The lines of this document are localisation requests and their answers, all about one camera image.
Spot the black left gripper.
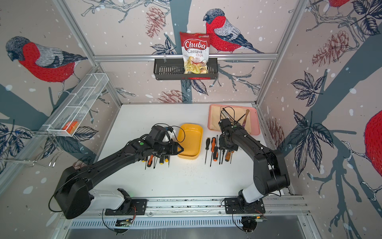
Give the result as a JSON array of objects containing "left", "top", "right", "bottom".
[{"left": 154, "top": 141, "right": 186, "bottom": 155}]

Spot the green black screwdriver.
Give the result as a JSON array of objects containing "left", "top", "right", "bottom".
[{"left": 219, "top": 149, "right": 222, "bottom": 165}]

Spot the orange black large screwdriver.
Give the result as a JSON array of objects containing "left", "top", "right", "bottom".
[{"left": 210, "top": 137, "right": 216, "bottom": 166}]

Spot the wooden handle black screwdriver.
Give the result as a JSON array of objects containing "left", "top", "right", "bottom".
[{"left": 224, "top": 151, "right": 232, "bottom": 162}]

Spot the small orange black screwdriver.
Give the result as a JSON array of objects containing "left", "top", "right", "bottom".
[{"left": 212, "top": 146, "right": 218, "bottom": 161}]

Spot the yellow storage box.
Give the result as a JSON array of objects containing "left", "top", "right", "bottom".
[{"left": 177, "top": 123, "right": 203, "bottom": 160}]

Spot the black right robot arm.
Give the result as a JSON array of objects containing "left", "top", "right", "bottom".
[{"left": 218, "top": 118, "right": 290, "bottom": 206}]

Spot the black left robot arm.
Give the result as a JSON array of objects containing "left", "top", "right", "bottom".
[{"left": 52, "top": 125, "right": 184, "bottom": 219}]

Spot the orange box in shelf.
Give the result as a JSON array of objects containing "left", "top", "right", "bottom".
[{"left": 62, "top": 120, "right": 79, "bottom": 135}]

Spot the beige tray liner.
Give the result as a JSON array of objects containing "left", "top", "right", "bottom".
[{"left": 208, "top": 105, "right": 252, "bottom": 134}]

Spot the pink tray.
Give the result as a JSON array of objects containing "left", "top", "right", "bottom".
[{"left": 208, "top": 104, "right": 261, "bottom": 135}]

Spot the Chuba cassava chips bag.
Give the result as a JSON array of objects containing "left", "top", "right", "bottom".
[{"left": 180, "top": 32, "right": 210, "bottom": 74}]

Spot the wooden handled knife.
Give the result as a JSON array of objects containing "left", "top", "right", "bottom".
[{"left": 241, "top": 109, "right": 250, "bottom": 127}]

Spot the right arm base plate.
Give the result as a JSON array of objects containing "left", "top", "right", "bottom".
[{"left": 222, "top": 198, "right": 266, "bottom": 215}]

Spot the black wall basket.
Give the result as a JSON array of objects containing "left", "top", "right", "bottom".
[{"left": 153, "top": 57, "right": 219, "bottom": 81}]

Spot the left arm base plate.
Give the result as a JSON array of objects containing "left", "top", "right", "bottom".
[{"left": 104, "top": 199, "right": 148, "bottom": 216}]

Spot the white wire wall shelf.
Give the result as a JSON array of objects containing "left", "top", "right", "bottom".
[{"left": 47, "top": 73, "right": 109, "bottom": 137}]

